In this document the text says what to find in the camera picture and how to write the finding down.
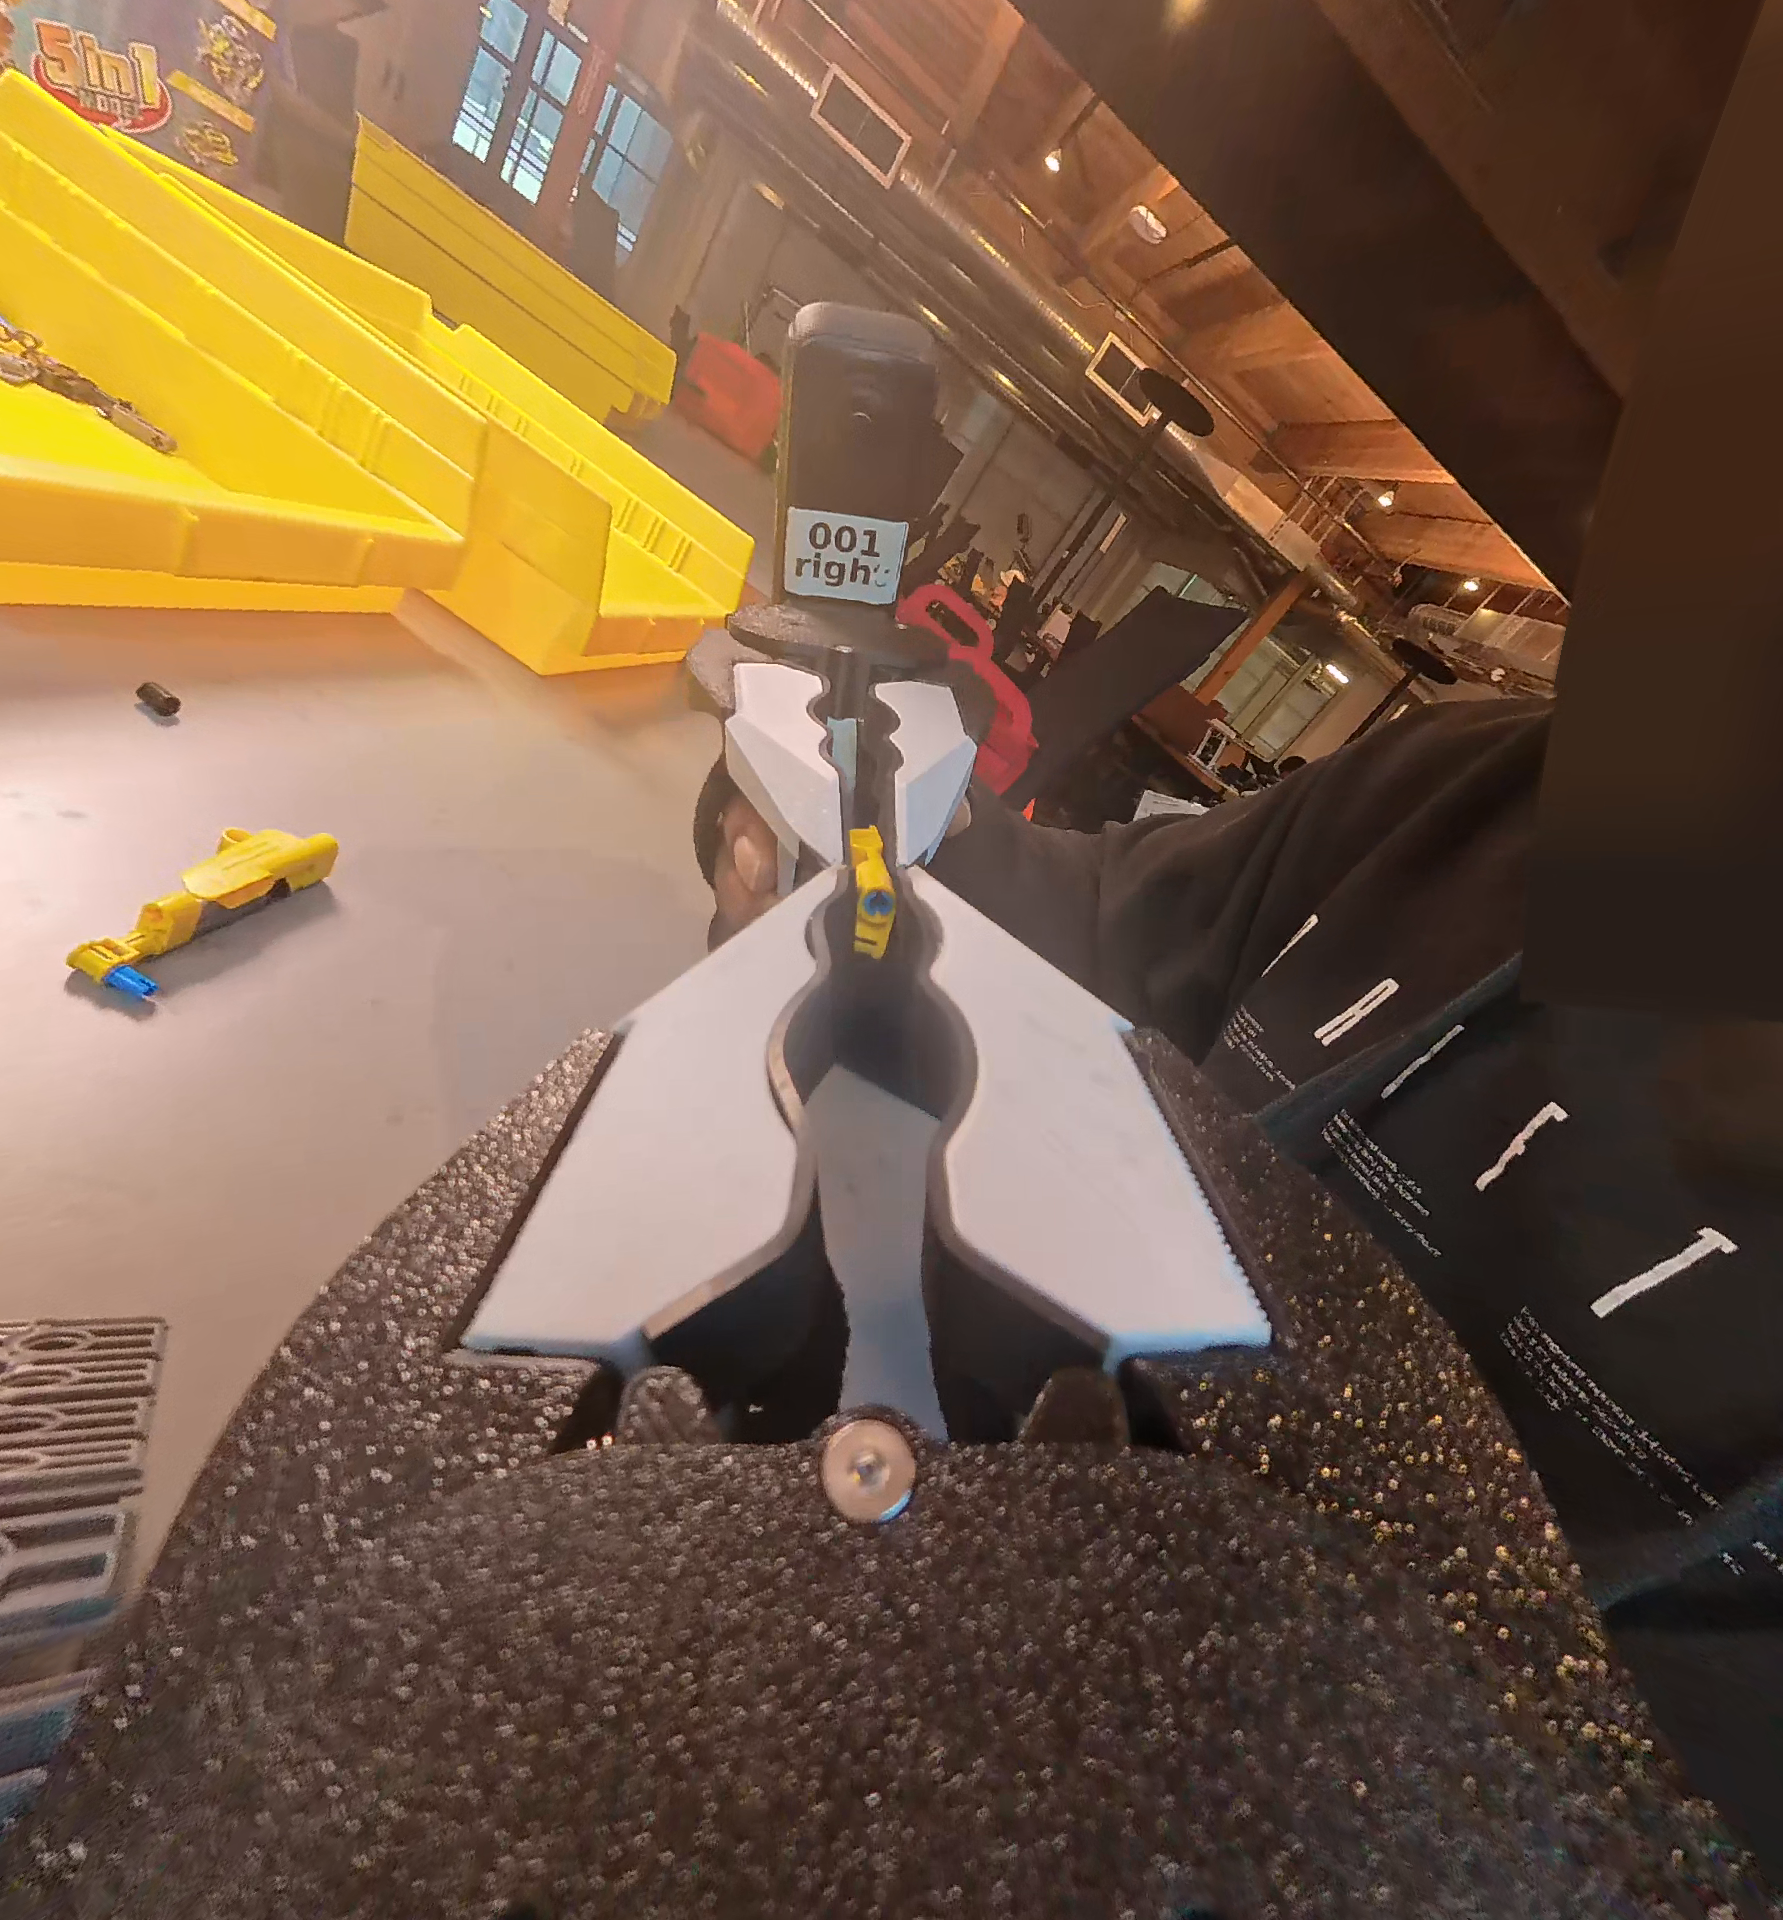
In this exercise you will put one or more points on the mixed plastic connector pieces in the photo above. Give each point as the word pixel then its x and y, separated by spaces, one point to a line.
pixel 21 363

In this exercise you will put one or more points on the yellow tracked toy robot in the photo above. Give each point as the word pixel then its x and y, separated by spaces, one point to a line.
pixel 37 1440

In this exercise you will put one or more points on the yellow beam assembly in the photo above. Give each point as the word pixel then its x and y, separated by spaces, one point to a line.
pixel 219 879

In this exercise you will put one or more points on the robot kit cardboard box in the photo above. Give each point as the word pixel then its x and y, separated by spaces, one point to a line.
pixel 110 62

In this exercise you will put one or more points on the person's right hand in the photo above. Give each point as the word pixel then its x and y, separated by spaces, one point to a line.
pixel 741 869

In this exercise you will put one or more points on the yellow parts bin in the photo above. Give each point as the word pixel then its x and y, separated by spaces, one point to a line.
pixel 232 514
pixel 563 573
pixel 500 285

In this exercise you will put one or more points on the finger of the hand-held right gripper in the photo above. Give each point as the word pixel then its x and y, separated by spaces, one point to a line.
pixel 783 753
pixel 928 775

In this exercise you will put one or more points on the person's right forearm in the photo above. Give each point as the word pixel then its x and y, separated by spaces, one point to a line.
pixel 1284 869

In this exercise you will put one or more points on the yellow wedge panel piece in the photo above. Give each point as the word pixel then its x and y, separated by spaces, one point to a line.
pixel 873 894

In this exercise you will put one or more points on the black floor lamp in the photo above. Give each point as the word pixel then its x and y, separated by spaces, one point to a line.
pixel 1177 398

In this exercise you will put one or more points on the red fuel canister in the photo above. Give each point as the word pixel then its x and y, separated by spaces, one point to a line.
pixel 994 692

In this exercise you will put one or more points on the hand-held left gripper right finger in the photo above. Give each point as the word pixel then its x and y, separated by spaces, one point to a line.
pixel 1104 1187

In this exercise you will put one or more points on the small black piece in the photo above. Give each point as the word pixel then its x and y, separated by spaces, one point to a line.
pixel 158 697

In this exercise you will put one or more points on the red container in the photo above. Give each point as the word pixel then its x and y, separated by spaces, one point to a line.
pixel 728 398

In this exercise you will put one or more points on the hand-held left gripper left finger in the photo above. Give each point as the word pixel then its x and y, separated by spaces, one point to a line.
pixel 652 1187

